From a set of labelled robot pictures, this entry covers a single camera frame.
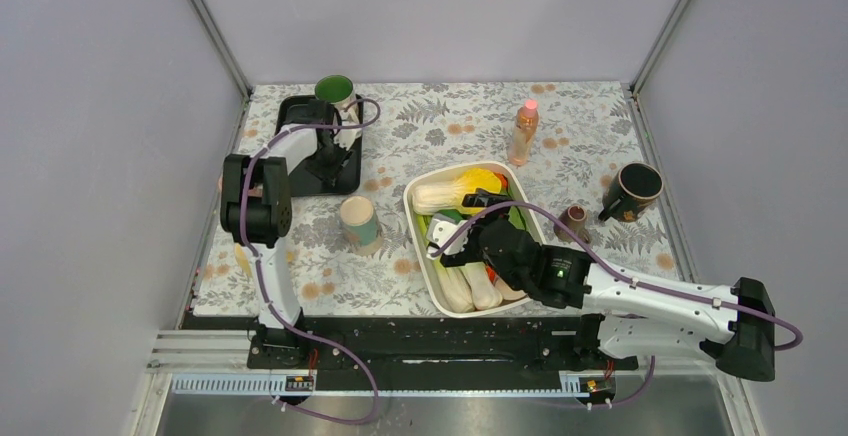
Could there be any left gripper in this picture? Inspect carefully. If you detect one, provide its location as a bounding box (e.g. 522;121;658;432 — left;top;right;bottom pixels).
305;136;353;187

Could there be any beige floral mug green inside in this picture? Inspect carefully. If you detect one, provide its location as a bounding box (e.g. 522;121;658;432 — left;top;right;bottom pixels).
314;75;361;126

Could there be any beige teal upside-down mug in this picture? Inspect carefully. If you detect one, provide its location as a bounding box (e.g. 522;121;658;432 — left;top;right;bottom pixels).
339;195;384;256

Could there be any yellow mug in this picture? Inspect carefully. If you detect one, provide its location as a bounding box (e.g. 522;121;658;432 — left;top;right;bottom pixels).
233;244;254;280

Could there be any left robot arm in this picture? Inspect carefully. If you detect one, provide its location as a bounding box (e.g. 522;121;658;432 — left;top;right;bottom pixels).
219;96;369;367

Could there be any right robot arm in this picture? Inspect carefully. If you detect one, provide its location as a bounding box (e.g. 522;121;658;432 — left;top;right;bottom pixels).
425;190;777;382

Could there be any black gold mug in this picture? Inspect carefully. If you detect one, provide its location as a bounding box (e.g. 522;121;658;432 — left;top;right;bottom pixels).
597;162;664;223

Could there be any black baking tray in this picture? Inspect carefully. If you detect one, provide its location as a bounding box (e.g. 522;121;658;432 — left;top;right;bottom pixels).
274;95;362;197

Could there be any yellow napa cabbage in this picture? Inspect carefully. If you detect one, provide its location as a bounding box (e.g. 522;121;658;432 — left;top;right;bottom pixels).
411;168;505;215

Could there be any white vegetable basin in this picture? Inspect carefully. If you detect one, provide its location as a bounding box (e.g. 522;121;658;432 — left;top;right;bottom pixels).
403;161;530;318

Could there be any white green leek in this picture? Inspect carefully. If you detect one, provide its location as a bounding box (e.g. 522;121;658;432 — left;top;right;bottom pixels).
415;210;475;314

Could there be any pink drink bottle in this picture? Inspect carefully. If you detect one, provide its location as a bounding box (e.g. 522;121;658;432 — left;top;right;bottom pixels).
508;99;540;166

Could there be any small brown cup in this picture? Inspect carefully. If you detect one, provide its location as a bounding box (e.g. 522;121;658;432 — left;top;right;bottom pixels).
554;204;591;244

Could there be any green bok choy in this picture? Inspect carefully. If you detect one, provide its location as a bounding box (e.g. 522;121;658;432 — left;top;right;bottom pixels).
460;263;503;310

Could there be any beige mushroom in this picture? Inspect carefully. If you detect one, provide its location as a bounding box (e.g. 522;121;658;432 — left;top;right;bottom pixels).
494;279;526;301

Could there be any floral tablecloth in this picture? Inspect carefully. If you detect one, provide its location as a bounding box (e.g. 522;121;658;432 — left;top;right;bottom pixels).
191;82;691;317

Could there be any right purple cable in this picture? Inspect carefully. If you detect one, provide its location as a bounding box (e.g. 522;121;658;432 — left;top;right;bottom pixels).
427;201;804;411

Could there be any purple cable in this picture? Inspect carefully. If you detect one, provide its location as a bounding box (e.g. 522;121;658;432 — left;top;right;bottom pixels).
237;97;382;426
427;201;804;411

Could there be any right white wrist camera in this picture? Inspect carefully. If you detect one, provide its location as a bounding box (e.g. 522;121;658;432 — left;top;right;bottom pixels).
425;213;467;256

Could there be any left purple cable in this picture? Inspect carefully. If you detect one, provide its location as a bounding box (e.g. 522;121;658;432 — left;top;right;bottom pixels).
237;97;382;426

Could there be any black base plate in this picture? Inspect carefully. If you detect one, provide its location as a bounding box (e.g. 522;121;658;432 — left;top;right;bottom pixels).
247;316;639;392

